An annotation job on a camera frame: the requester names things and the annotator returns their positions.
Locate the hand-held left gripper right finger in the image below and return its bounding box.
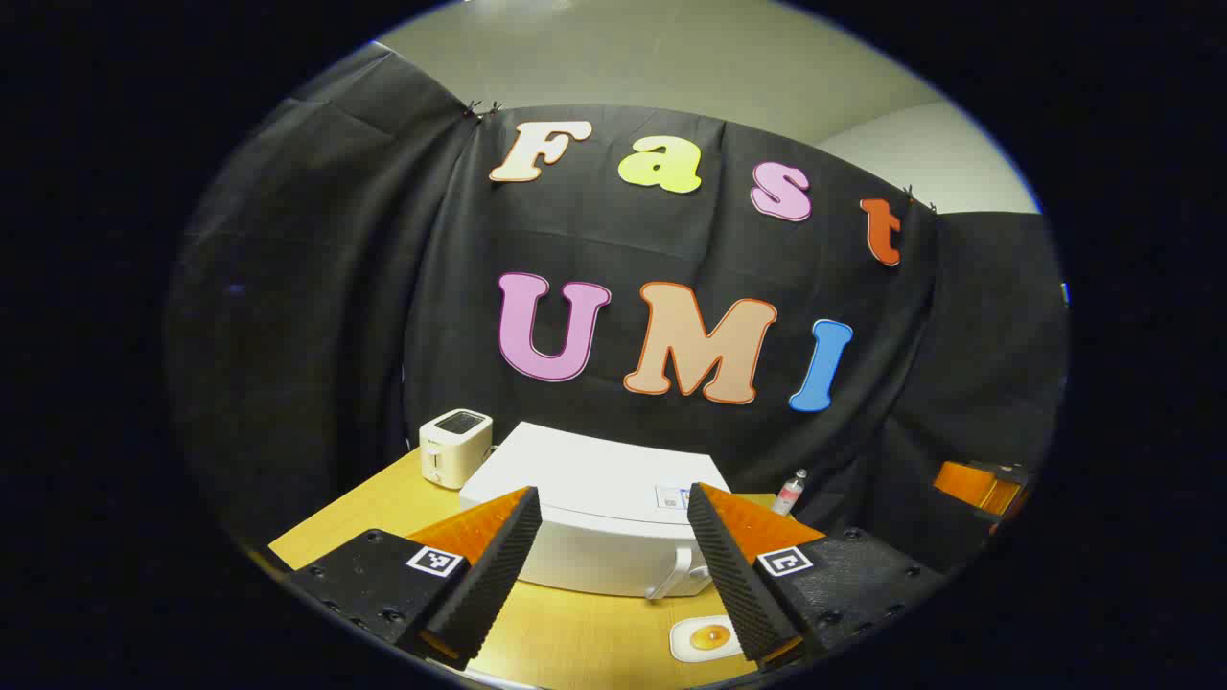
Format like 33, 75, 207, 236
687, 482, 950, 672

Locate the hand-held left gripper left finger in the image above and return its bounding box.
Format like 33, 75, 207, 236
288, 486, 543, 672

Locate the white microwave oven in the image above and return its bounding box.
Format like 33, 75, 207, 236
458, 422, 734, 602

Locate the white square plate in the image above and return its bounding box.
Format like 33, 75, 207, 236
669, 615, 745, 664

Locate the white toaster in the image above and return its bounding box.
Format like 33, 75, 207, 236
419, 408, 495, 490

